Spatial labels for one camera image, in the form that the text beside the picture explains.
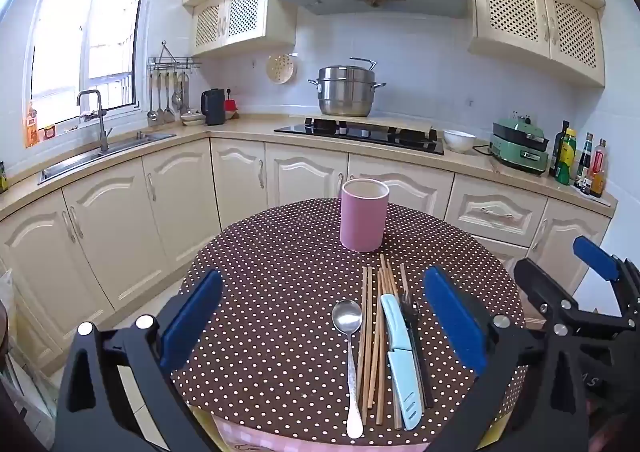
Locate black handled fork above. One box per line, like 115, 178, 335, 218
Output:
400, 277, 435, 409

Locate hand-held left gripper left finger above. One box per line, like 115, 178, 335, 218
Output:
52, 268, 224, 452

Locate white bowl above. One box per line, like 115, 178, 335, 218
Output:
443, 129, 477, 154

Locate cream base cabinets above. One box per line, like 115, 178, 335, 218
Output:
0, 137, 618, 375

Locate cream round perforated strainer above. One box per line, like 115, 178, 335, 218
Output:
266, 53, 298, 84

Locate brown polka dot tablecloth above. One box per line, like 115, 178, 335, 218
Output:
170, 198, 531, 448

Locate green bottle yellow label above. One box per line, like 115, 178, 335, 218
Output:
556, 128, 578, 185

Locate kitchen window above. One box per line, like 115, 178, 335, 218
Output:
30, 0, 153, 130

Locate metal wall rack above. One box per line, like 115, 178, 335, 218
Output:
147, 41, 203, 72

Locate dark oil bottle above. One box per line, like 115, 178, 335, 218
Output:
549, 120, 571, 178

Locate light blue sheathed knife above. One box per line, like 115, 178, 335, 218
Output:
380, 293, 424, 431

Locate metal sink faucet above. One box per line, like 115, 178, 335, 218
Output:
76, 89, 110, 155

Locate pink utensil holder cup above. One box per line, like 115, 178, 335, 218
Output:
340, 178, 390, 253

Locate dark sauce bottle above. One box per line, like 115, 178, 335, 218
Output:
576, 133, 594, 190

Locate orange packet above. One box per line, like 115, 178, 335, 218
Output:
25, 102, 40, 149

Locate stainless steel steamer pot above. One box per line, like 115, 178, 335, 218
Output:
307, 57, 387, 118

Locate beige kitchen countertop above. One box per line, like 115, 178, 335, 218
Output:
0, 114, 618, 223

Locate small lattice wall cabinet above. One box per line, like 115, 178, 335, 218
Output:
192, 0, 298, 58

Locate black glass cooktop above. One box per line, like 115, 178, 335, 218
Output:
274, 118, 445, 156

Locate row of hanging kitchen utensils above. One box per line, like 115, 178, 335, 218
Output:
146, 71, 192, 128

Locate black electric kettle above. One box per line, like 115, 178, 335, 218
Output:
201, 88, 227, 126

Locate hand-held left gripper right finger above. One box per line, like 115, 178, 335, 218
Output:
422, 266, 590, 452

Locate stainless steel sink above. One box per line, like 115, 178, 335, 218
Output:
37, 132, 177, 184

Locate bundle of wooden chopsticks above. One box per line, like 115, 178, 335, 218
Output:
356, 253, 407, 430

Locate metal spoon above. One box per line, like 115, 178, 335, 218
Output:
331, 299, 364, 439

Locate green electric cooker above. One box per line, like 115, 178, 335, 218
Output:
487, 116, 549, 176

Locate red label bottle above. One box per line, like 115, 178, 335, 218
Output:
590, 138, 609, 198

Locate large lattice wall cabinet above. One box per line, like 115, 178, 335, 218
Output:
467, 0, 606, 87

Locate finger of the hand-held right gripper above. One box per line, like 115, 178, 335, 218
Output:
572, 236, 640, 324
514, 258, 628, 339

